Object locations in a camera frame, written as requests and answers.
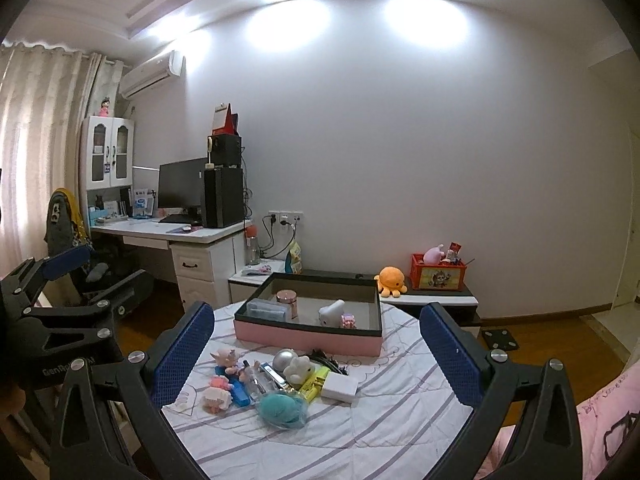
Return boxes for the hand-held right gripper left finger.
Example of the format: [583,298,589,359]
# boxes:
[50,301,216,480]

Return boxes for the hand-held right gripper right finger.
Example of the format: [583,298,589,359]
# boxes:
[419,302,583,480]

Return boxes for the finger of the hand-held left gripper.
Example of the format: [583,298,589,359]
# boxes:
[0,244,95,313]
[24,269,155,343]

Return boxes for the pink pig figure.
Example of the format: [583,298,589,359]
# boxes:
[210,347,240,376]

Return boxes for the pink and white toy figure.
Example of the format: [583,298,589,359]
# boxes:
[201,387,234,415]

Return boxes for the blue plastic comb case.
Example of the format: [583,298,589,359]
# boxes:
[215,366,251,406]

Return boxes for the clear glass bottle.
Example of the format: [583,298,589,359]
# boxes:
[239,360,274,401]

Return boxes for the silver ball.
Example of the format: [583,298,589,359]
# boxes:
[272,349,300,374]

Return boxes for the teal powder puff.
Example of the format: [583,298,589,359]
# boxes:
[256,391,307,430]

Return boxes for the white charger block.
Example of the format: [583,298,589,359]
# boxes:
[320,374,360,404]

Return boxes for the white plush toy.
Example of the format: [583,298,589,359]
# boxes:
[283,356,316,387]

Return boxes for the pink storage box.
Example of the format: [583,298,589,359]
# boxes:
[233,272,385,358]

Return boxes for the black hair clip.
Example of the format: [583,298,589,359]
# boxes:
[310,349,351,377]

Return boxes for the yellow highlighter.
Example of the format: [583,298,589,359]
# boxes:
[299,367,334,404]

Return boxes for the black office chair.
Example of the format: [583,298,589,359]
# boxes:
[42,188,151,311]

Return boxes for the grey and yellow jacket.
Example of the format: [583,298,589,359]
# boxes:
[44,188,94,252]

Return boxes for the black bathroom scale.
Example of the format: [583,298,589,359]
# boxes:
[482,329,521,351]

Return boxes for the low white cabinet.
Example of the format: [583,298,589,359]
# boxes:
[228,262,482,327]

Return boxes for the red storage crate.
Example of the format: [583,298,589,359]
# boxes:
[410,252,469,292]

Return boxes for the white desk with drawers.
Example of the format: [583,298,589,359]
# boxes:
[89,217,252,314]

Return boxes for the orange octopus plush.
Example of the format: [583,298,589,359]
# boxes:
[375,266,409,299]

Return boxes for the clear wipes packet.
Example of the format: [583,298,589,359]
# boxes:
[248,298,288,320]

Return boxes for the white glass-door cabinet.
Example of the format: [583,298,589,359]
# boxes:
[80,116,137,221]

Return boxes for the rose gold jar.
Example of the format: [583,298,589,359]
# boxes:
[276,290,299,320]

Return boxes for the white elephant toy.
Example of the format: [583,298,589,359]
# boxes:
[318,300,347,329]

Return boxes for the beige curtain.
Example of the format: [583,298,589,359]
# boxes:
[0,42,124,281]

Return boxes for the bottle with orange cap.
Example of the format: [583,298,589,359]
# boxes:
[245,225,260,266]

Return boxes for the black computer monitor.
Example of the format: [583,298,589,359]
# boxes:
[158,157,210,216]

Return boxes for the black computer tower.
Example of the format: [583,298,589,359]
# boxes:
[201,166,246,229]

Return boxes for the yellow snack bag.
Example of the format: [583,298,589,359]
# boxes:
[284,241,305,276]

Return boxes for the striped white quilt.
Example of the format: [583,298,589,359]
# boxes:
[161,302,476,480]

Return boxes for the pink printed blanket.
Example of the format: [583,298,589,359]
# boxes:
[475,375,640,480]

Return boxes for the black speaker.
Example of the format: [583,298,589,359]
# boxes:
[207,134,243,167]

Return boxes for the white door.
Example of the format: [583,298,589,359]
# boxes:
[611,195,640,312]

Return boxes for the white air conditioner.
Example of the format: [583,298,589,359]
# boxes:
[118,50,186,100]

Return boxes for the red desk calendar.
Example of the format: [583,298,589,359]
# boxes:
[212,103,240,136]

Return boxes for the black power cable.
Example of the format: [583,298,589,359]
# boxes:
[259,215,297,262]

